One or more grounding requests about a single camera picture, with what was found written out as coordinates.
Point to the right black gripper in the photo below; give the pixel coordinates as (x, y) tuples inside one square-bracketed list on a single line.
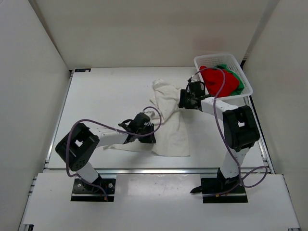
[(186, 101)]

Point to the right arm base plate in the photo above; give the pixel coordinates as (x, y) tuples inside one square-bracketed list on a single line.
[(221, 190)]

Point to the green t-shirt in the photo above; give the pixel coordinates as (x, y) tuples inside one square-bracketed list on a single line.
[(233, 85)]

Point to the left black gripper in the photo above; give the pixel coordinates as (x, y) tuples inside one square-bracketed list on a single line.
[(150, 139)]

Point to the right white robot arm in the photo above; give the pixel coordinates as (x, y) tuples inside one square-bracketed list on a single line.
[(239, 126)]

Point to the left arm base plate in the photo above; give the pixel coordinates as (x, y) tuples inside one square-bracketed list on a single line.
[(81, 192)]

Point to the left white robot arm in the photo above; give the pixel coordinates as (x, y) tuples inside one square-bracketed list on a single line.
[(77, 146)]

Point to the black label sticker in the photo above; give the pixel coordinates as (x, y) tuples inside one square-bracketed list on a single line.
[(82, 70)]

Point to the white t-shirt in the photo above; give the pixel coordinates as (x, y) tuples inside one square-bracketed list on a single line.
[(171, 138)]

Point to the white plastic basket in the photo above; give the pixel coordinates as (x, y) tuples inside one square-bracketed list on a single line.
[(212, 60)]

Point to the red t-shirt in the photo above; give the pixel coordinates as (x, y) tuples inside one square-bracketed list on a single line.
[(213, 80)]

